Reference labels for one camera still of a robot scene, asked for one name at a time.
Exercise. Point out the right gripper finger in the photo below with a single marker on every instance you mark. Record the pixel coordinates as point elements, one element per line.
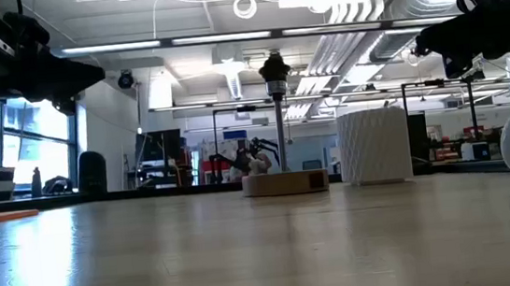
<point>435,42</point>

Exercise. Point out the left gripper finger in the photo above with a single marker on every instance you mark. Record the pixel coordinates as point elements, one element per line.
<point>82,80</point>

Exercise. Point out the round wooden lamp base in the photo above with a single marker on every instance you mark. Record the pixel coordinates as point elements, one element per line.
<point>285,184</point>

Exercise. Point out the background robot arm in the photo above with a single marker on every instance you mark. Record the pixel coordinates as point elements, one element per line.
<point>264,144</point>

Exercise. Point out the black ceiling spotlight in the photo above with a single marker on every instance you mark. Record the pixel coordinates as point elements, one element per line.
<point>125,79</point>

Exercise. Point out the black rounded chair back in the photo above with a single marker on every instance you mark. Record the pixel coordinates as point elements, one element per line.
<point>92,173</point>

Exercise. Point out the black cabinet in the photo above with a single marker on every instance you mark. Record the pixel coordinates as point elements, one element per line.
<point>419,139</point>

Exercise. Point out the black computer monitor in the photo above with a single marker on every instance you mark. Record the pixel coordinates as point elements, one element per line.
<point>159,145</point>

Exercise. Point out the dark water bottle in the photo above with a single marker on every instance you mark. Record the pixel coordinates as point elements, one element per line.
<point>36,183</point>

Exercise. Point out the dark bag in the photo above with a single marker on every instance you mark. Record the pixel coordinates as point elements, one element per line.
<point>58,185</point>

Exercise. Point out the white blue box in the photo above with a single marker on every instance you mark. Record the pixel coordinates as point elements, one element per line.
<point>475,151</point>

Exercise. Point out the white textured lampshade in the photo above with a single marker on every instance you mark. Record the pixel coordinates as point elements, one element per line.
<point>374,148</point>

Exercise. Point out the long ceiling light bar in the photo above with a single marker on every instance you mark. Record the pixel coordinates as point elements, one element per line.
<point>217,38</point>

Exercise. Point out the person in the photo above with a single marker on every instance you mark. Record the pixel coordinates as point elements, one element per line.
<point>257,164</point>

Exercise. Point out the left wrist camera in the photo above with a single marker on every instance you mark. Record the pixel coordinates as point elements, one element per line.
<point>24,31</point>

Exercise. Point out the black metal stand frame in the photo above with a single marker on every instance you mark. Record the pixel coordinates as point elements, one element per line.
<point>216,142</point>
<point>472,108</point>

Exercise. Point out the black aluminium table frame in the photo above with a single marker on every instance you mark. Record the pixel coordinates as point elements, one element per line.
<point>147,193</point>

